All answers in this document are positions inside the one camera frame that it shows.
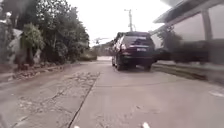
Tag black car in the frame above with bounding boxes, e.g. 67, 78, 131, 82
110, 31, 156, 72

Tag grey concrete road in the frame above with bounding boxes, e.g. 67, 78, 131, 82
0, 59, 224, 128

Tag utility pole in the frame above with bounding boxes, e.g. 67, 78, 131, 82
124, 8, 137, 33

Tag bush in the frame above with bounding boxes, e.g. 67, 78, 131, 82
154, 26, 184, 63

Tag trees and bushes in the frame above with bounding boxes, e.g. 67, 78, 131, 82
0, 0, 98, 66

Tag raised kerb strip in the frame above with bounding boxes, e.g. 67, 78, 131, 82
0, 60, 88, 84
152, 60, 224, 84

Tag grey building with pillars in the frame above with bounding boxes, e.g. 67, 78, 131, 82
148, 0, 224, 65

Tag grey wall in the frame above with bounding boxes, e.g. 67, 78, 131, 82
0, 18, 24, 66

